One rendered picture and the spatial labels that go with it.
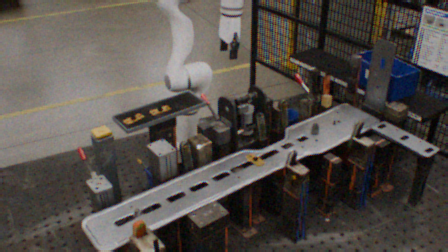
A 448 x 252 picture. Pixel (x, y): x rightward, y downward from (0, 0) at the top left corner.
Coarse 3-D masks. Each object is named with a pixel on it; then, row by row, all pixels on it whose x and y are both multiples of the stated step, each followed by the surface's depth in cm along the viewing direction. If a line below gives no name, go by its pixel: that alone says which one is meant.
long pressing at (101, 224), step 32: (288, 128) 208; (320, 128) 209; (352, 128) 209; (224, 160) 189; (160, 192) 172; (192, 192) 172; (224, 192) 172; (96, 224) 158; (128, 224) 158; (160, 224) 158
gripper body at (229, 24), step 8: (224, 16) 173; (232, 16) 170; (240, 16) 172; (224, 24) 174; (232, 24) 171; (240, 24) 172; (224, 32) 175; (232, 32) 172; (224, 40) 176; (232, 40) 176
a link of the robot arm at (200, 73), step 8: (192, 64) 220; (200, 64) 220; (192, 72) 216; (200, 72) 218; (208, 72) 221; (192, 80) 217; (200, 80) 219; (208, 80) 222; (192, 88) 221; (200, 88) 223; (200, 96) 224; (192, 112) 227
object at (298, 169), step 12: (288, 168) 178; (300, 168) 176; (288, 180) 180; (300, 180) 175; (288, 192) 183; (300, 192) 178; (288, 204) 186; (300, 204) 182; (288, 216) 188; (300, 216) 186; (288, 228) 191; (300, 228) 191; (288, 240) 192
